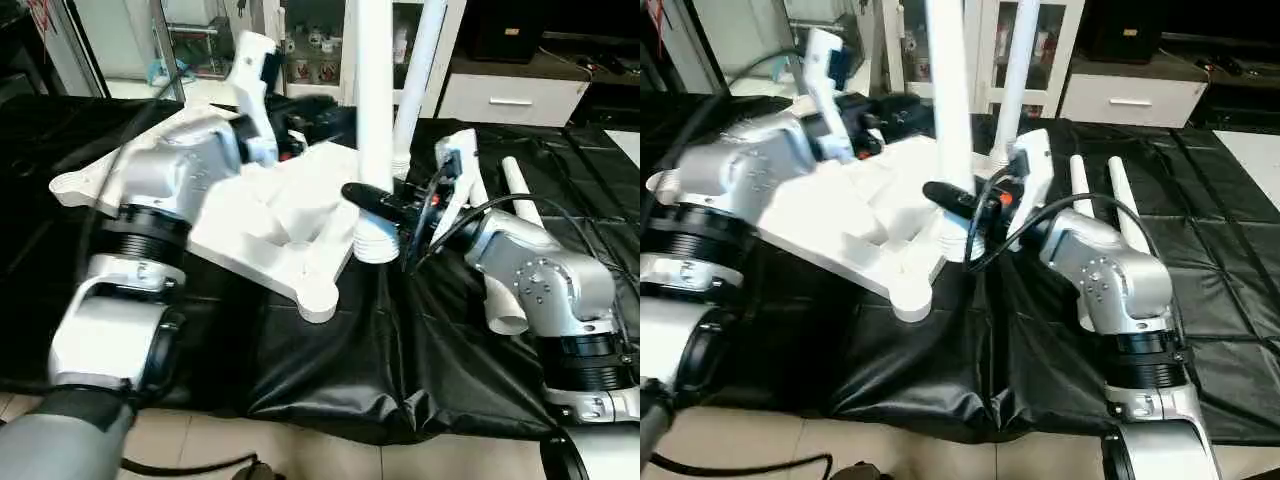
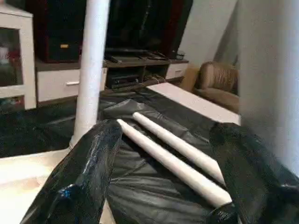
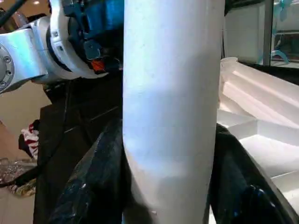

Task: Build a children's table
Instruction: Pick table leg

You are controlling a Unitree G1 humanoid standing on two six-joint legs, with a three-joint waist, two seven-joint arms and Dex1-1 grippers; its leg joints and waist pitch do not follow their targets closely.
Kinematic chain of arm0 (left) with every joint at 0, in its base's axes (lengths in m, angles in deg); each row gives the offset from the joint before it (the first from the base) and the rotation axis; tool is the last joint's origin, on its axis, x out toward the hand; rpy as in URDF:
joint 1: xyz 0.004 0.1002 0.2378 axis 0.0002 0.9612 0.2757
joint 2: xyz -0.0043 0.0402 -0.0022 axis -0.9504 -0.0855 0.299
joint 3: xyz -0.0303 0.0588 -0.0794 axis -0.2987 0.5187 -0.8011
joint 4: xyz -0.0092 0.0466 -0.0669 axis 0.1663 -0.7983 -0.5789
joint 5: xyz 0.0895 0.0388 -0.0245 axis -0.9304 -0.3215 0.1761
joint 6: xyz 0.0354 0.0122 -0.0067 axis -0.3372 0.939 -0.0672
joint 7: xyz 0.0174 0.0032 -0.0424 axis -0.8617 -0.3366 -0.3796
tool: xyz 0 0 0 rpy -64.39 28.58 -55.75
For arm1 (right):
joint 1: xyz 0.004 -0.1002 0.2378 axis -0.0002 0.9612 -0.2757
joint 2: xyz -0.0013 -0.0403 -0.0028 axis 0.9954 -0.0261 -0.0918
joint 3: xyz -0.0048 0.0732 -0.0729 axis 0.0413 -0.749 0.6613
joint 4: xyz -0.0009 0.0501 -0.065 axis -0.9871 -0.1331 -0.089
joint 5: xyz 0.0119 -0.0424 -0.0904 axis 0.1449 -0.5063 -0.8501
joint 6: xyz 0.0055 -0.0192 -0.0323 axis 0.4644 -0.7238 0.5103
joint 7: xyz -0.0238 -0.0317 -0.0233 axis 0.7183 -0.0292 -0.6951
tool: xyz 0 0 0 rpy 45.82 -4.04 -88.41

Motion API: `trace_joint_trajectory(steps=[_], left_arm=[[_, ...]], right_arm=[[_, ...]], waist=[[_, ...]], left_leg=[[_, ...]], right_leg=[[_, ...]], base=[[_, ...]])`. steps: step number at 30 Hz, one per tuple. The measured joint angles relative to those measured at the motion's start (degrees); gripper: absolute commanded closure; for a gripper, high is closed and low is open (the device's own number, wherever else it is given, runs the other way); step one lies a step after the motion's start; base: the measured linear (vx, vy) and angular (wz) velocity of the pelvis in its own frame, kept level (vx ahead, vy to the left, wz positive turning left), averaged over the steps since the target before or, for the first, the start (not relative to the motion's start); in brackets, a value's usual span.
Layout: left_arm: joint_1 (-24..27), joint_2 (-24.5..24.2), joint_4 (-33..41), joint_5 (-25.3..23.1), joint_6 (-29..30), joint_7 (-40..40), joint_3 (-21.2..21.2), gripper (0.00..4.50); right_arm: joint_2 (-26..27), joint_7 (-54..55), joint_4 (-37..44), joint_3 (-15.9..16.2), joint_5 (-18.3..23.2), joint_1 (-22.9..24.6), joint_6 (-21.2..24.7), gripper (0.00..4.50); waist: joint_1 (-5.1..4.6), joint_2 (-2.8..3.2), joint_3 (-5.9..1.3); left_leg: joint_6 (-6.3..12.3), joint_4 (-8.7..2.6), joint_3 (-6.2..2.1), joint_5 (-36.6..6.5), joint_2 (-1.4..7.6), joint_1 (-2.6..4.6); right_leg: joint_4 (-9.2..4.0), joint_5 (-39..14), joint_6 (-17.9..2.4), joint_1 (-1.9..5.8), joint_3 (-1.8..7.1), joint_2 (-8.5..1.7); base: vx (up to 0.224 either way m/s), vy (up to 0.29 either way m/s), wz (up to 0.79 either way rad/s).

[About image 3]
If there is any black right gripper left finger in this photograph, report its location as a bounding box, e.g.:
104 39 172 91
50 119 131 224

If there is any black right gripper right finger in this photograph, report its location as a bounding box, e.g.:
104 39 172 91
209 123 297 224

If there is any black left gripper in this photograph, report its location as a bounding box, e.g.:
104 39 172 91
84 30 124 73

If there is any white plastic table leg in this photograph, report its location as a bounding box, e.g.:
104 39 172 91
122 0 226 224

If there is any white plastic table top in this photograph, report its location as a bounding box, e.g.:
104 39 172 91
208 57 299 224

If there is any black shiny table mat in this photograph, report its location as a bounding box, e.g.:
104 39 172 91
32 70 126 224

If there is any red white patterned cloth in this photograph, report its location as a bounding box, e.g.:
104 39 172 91
19 119 40 160

